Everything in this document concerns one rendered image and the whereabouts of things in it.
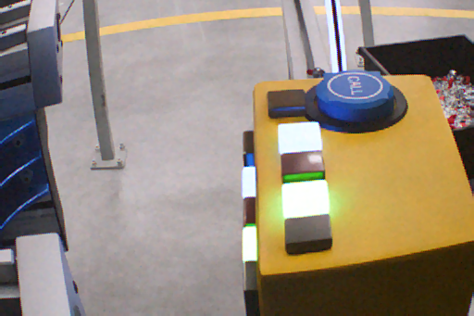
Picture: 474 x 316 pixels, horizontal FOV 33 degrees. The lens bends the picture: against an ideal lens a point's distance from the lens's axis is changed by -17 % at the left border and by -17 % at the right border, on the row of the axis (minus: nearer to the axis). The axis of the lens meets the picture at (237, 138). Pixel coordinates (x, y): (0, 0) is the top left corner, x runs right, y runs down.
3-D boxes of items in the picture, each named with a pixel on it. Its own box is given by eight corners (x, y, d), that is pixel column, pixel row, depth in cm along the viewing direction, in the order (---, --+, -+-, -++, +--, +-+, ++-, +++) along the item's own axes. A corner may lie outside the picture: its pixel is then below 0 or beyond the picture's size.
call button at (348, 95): (399, 132, 42) (399, 99, 41) (320, 138, 42) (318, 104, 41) (388, 94, 45) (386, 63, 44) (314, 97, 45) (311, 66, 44)
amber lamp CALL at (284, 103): (307, 117, 42) (306, 105, 42) (268, 120, 43) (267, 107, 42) (305, 98, 44) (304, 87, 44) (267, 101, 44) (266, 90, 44)
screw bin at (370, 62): (539, 159, 84) (543, 107, 81) (435, 199, 81) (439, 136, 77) (467, 81, 103) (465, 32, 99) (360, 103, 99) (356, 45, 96)
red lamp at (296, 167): (325, 183, 37) (325, 170, 37) (281, 187, 38) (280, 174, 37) (322, 160, 39) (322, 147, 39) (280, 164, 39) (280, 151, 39)
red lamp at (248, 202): (261, 275, 40) (256, 222, 38) (248, 276, 40) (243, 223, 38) (261, 247, 42) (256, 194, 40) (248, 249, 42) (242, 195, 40)
